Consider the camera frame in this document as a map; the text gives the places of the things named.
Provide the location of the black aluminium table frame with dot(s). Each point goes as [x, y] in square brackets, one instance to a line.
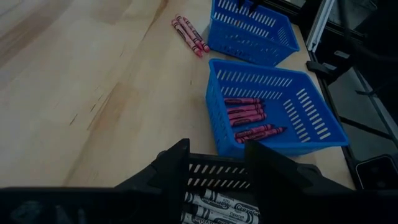
[342, 46]

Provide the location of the black table-level camera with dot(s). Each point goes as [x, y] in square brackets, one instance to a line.
[377, 172]

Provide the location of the blue plastic basket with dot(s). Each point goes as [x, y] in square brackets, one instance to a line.
[248, 40]
[273, 121]

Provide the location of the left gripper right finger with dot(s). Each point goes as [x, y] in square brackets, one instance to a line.
[311, 202]

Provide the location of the black plastic basket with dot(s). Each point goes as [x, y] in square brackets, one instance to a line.
[217, 159]

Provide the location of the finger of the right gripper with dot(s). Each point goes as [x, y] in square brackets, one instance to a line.
[241, 3]
[254, 2]

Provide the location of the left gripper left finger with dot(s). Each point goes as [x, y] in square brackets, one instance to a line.
[109, 205]

